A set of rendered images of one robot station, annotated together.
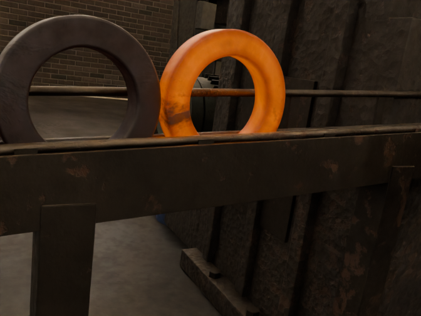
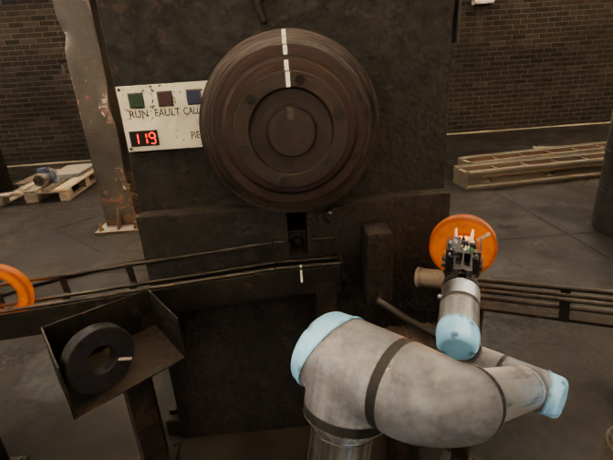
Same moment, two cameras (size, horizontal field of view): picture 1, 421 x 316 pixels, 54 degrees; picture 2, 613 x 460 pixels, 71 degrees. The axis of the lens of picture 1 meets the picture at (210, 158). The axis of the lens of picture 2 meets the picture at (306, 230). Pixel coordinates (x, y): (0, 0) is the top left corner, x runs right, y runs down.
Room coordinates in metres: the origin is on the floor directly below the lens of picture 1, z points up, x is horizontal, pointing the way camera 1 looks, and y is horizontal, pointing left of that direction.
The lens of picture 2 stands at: (-0.02, -1.35, 1.27)
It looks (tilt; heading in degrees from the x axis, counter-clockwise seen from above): 21 degrees down; 27
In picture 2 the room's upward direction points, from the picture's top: 4 degrees counter-clockwise
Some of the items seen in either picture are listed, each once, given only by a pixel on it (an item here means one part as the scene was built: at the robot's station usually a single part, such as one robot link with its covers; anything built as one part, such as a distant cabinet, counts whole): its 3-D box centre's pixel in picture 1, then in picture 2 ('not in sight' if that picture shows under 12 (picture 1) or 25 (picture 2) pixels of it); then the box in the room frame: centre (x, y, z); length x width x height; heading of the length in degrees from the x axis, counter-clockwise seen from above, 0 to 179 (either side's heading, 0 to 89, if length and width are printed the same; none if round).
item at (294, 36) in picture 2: not in sight; (290, 125); (1.01, -0.79, 1.11); 0.47 x 0.06 x 0.47; 120
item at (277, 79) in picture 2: not in sight; (291, 130); (0.92, -0.84, 1.11); 0.28 x 0.06 x 0.28; 120
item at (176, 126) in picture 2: not in sight; (169, 117); (0.93, -0.44, 1.15); 0.26 x 0.02 x 0.18; 120
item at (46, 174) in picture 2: not in sight; (49, 174); (3.02, 3.53, 0.25); 0.40 x 0.24 x 0.22; 30
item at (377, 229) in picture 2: not in sight; (376, 263); (1.14, -0.99, 0.68); 0.11 x 0.08 x 0.24; 30
